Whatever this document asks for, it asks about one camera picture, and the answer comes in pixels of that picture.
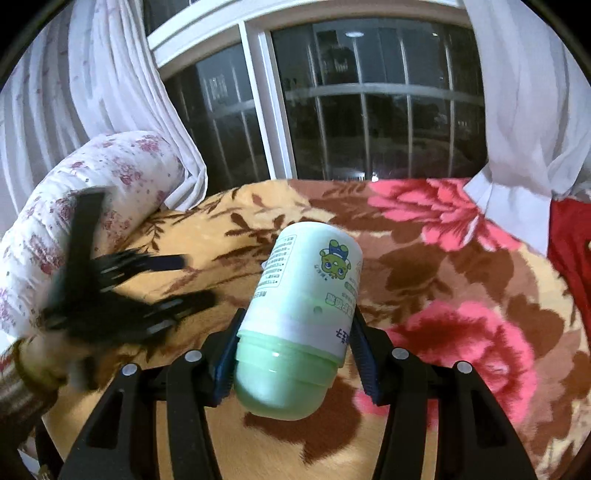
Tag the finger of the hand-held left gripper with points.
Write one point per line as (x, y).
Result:
(171, 311)
(147, 262)

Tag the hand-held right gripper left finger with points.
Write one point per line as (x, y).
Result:
(226, 364)

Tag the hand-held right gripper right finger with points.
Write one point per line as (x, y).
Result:
(365, 364)

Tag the green plastic bottle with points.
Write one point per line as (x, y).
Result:
(300, 314)

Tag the person's left forearm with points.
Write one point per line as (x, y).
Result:
(18, 397)

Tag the person's left hand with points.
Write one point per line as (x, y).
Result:
(46, 357)

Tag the floral white pillow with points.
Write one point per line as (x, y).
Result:
(129, 161)

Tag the yellow floral blanket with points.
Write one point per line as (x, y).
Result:
(461, 300)

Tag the white floral curtain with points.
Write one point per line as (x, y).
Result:
(92, 83)

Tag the red cloth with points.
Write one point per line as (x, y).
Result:
(570, 244)

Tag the white framed window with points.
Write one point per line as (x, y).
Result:
(369, 115)

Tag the plain white curtain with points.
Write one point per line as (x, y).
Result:
(531, 92)

